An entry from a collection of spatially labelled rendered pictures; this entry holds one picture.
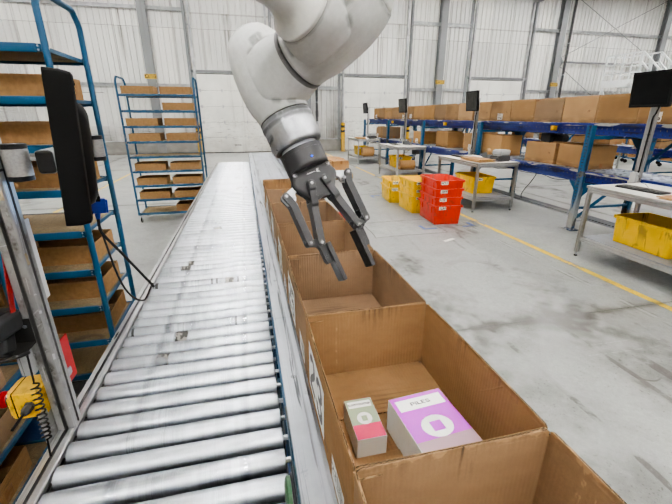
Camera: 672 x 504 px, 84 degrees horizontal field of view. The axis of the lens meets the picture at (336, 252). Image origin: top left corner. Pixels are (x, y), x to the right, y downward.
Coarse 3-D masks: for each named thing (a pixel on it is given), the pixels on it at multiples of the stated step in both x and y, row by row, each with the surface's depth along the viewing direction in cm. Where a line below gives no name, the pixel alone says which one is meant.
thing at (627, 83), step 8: (608, 56) 1615; (616, 56) 1582; (624, 56) 1548; (632, 56) 1604; (648, 56) 1457; (616, 64) 1583; (624, 64) 1553; (632, 64) 1522; (640, 64) 1489; (648, 64) 1544; (656, 64) 1433; (624, 72) 1553; (632, 72) 1521; (616, 80) 1591; (624, 80) 1558; (632, 80) 1526
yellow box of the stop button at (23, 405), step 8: (40, 376) 90; (16, 384) 88; (24, 384) 87; (32, 384) 87; (40, 384) 87; (8, 392) 85; (16, 392) 85; (24, 392) 85; (32, 392) 85; (40, 392) 86; (8, 400) 85; (16, 400) 85; (24, 400) 85; (40, 400) 86; (48, 400) 89; (16, 408) 86; (24, 408) 84; (32, 408) 86; (48, 408) 88; (16, 416) 86; (24, 416) 84; (32, 416) 87; (16, 424) 81
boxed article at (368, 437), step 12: (348, 408) 73; (360, 408) 73; (372, 408) 73; (348, 420) 72; (360, 420) 70; (372, 420) 70; (348, 432) 72; (360, 432) 67; (372, 432) 67; (384, 432) 67; (360, 444) 66; (372, 444) 67; (384, 444) 67; (360, 456) 67
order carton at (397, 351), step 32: (320, 320) 83; (352, 320) 85; (384, 320) 87; (416, 320) 89; (320, 352) 86; (352, 352) 88; (384, 352) 90; (416, 352) 93; (448, 352) 80; (352, 384) 86; (384, 384) 86; (416, 384) 85; (448, 384) 81; (480, 384) 69; (384, 416) 77; (480, 416) 70; (512, 416) 61; (352, 448) 70; (352, 480) 48
